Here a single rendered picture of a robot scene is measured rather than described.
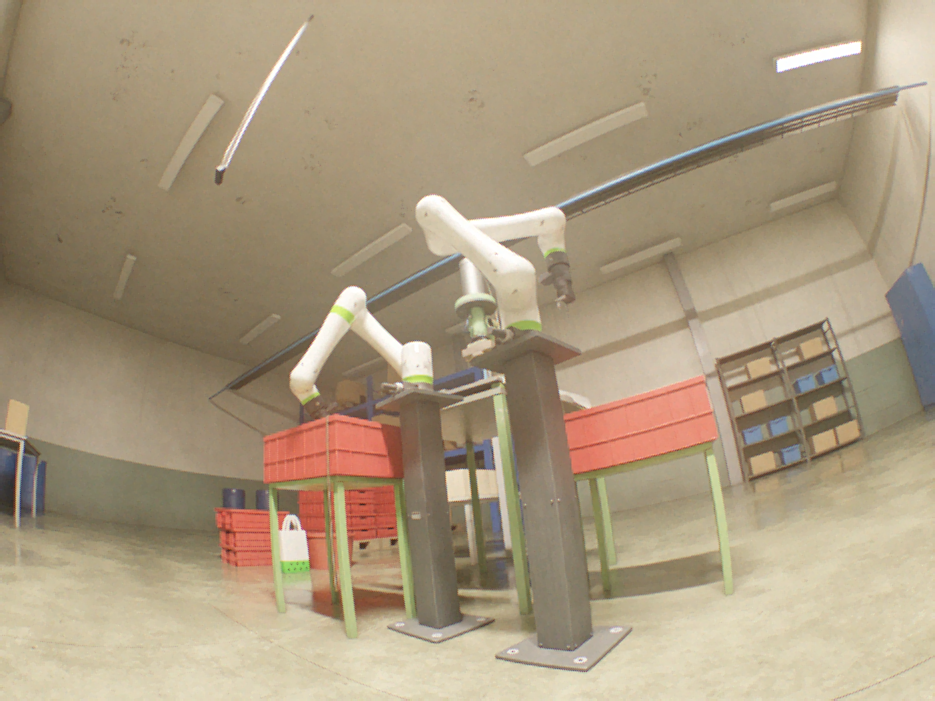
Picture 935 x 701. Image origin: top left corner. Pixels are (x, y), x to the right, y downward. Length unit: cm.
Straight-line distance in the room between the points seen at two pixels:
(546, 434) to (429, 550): 64
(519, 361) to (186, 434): 882
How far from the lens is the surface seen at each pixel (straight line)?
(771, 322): 725
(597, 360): 723
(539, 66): 425
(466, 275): 205
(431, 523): 145
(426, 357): 159
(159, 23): 448
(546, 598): 114
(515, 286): 111
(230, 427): 993
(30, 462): 815
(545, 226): 147
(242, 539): 355
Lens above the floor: 47
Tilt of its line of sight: 23 degrees up
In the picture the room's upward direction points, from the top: 7 degrees counter-clockwise
